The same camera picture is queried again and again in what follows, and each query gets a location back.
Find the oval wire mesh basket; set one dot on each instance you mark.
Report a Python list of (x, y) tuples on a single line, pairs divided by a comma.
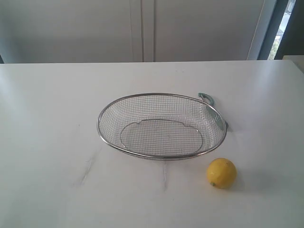
[(160, 126)]

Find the teal handled peeler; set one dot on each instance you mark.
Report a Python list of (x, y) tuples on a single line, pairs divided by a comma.
[(208, 99)]

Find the dark window frame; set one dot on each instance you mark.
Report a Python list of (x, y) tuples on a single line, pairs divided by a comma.
[(292, 42)]

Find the yellow lemon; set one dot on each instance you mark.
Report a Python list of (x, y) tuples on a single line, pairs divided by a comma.
[(221, 173)]

